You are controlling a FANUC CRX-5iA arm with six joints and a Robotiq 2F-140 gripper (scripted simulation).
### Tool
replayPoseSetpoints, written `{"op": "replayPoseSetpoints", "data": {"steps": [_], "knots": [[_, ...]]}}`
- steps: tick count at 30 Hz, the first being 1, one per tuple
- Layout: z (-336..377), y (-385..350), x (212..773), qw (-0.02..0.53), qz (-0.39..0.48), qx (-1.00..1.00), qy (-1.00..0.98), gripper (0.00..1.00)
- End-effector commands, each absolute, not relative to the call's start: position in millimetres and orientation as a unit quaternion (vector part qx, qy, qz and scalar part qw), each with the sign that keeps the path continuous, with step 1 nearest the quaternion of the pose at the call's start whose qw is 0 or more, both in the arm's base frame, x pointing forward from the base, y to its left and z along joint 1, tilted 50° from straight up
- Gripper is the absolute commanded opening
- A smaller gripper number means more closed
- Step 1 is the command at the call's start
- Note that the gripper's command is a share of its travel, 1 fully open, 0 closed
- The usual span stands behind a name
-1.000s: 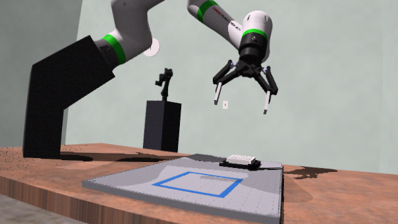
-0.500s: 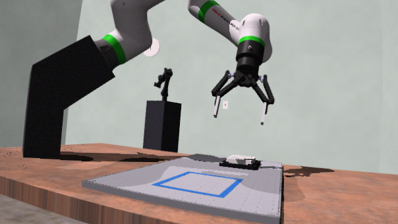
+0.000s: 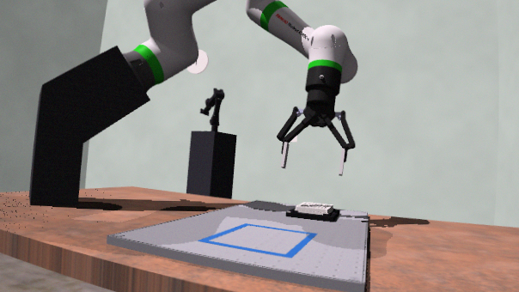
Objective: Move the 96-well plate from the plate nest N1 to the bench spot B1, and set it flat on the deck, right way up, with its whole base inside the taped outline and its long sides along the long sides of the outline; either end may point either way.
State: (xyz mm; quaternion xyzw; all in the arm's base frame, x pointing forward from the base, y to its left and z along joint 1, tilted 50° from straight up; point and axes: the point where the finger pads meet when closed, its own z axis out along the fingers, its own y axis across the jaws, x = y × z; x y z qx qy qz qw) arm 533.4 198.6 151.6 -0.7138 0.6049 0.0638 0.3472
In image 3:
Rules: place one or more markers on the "blue tape outline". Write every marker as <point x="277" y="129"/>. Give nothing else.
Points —
<point x="289" y="254"/>

